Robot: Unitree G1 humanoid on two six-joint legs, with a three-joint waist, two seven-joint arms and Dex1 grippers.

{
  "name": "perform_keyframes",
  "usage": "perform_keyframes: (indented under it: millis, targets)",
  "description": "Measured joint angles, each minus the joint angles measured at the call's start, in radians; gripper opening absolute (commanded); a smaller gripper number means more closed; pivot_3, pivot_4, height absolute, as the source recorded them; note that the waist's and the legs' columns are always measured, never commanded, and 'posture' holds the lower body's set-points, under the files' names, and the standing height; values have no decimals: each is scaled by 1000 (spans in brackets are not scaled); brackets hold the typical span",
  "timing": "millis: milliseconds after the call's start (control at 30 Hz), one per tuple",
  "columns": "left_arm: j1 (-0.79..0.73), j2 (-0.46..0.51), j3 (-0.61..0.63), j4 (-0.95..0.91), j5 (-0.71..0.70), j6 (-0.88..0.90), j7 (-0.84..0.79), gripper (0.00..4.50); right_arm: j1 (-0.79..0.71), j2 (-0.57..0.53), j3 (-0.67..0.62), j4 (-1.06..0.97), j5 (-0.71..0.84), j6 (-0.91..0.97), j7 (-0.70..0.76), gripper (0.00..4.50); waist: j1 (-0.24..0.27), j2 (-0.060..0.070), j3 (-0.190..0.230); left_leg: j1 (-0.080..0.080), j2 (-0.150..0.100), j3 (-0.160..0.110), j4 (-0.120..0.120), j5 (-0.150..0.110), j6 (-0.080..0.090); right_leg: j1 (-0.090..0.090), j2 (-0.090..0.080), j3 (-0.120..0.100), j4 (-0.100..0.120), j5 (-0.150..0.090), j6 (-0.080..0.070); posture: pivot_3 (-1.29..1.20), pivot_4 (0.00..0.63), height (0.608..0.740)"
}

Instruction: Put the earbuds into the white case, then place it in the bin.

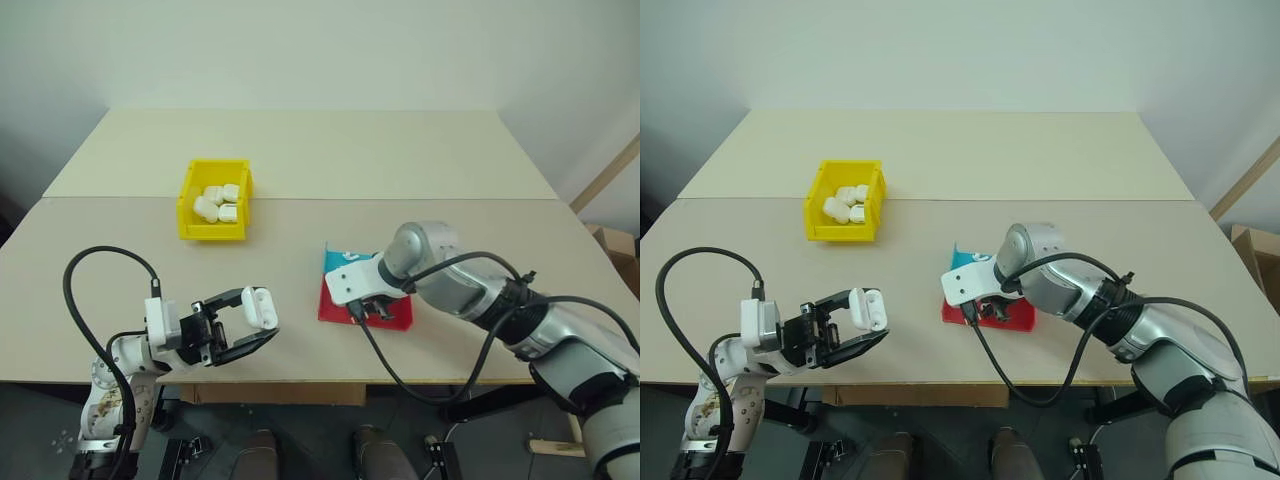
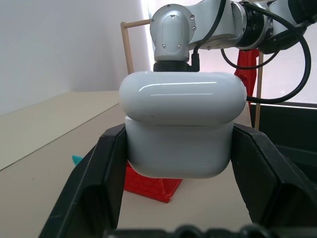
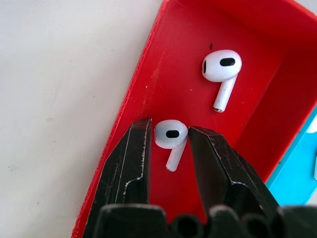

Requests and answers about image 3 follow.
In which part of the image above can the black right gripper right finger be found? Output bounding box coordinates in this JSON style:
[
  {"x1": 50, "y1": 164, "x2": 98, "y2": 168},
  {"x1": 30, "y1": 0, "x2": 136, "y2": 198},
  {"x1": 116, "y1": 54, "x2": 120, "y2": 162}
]
[{"x1": 188, "y1": 125, "x2": 282, "y2": 224}]

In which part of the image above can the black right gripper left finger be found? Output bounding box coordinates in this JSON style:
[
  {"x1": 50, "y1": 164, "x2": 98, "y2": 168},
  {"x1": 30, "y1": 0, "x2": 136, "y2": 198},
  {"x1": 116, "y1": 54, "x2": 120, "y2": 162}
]
[{"x1": 84, "y1": 117, "x2": 153, "y2": 238}]

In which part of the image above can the blue plastic tray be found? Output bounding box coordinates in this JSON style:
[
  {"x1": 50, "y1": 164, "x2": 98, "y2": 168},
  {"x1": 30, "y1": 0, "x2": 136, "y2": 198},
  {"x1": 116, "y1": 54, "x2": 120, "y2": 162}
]
[{"x1": 265, "y1": 105, "x2": 317, "y2": 206}]

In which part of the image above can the red plastic tray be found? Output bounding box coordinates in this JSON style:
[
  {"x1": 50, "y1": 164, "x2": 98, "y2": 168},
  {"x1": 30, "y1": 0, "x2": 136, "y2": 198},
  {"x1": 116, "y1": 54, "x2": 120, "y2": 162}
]
[{"x1": 71, "y1": 0, "x2": 317, "y2": 238}]

